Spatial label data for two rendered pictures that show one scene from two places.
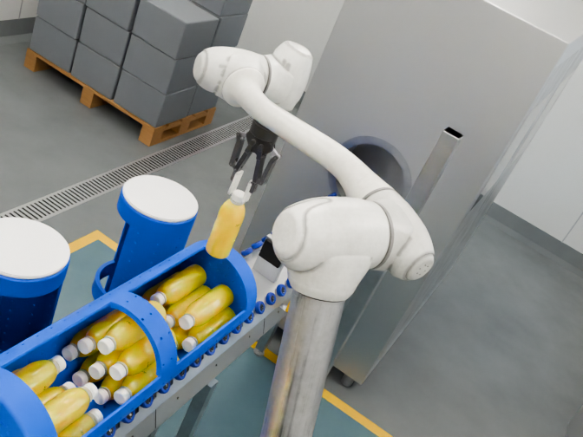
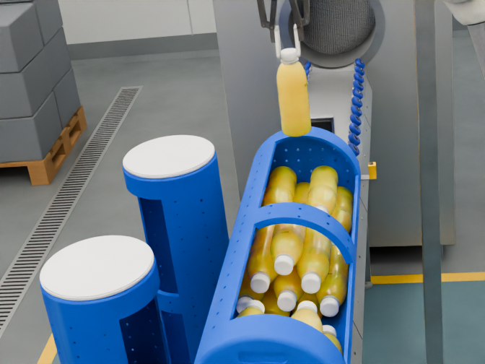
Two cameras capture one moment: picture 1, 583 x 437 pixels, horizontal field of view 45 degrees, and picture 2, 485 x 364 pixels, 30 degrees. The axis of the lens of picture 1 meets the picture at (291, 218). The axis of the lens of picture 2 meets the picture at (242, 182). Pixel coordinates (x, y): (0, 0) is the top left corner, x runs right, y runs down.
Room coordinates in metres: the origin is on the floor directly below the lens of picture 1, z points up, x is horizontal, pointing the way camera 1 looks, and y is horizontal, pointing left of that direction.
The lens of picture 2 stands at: (-0.29, 0.50, 2.16)
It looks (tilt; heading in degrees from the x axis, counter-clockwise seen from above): 27 degrees down; 354
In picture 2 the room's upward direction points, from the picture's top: 8 degrees counter-clockwise
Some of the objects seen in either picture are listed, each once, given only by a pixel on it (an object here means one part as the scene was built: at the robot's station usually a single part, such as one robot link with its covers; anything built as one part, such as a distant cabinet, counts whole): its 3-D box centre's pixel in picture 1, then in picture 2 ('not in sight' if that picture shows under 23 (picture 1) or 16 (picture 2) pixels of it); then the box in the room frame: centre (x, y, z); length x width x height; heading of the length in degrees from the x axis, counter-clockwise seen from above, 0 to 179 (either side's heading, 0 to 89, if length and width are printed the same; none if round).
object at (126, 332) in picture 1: (133, 328); (288, 239); (1.37, 0.25, 1.16); 0.19 x 0.07 x 0.07; 163
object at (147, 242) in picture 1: (130, 289); (190, 279); (2.18, 0.46, 0.59); 0.28 x 0.28 x 0.88
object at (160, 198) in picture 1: (160, 198); (168, 155); (2.18, 0.46, 1.03); 0.28 x 0.28 x 0.01
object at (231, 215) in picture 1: (226, 225); (293, 94); (1.67, 0.15, 1.36); 0.07 x 0.07 x 0.19
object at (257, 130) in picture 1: (262, 137); not in sight; (1.67, 0.16, 1.65); 0.08 x 0.07 x 0.09; 73
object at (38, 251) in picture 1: (21, 246); (97, 266); (1.62, 0.69, 1.03); 0.28 x 0.28 x 0.01
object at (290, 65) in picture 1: (283, 73); not in sight; (1.66, 0.17, 1.83); 0.13 x 0.11 x 0.16; 130
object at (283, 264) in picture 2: (106, 345); (283, 264); (1.27, 0.28, 1.16); 0.04 x 0.02 x 0.04; 73
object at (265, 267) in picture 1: (271, 259); (318, 141); (2.15, 0.01, 1.00); 0.10 x 0.04 x 0.15; 73
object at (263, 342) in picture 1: (280, 308); not in sight; (2.84, -0.14, 0.31); 0.06 x 0.06 x 0.63; 73
